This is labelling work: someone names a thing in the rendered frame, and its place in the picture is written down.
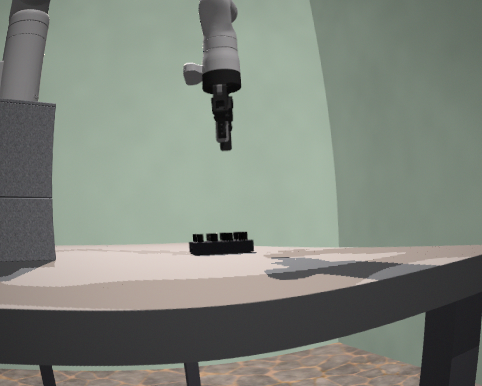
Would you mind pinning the black knob box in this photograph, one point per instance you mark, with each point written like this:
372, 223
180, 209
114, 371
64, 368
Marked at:
214, 247

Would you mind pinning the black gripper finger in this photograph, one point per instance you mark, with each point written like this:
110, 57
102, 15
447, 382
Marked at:
220, 96
228, 146

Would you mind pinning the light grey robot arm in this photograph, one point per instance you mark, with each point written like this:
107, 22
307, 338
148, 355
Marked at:
21, 67

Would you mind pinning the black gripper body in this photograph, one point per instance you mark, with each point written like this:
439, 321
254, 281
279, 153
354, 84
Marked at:
221, 76

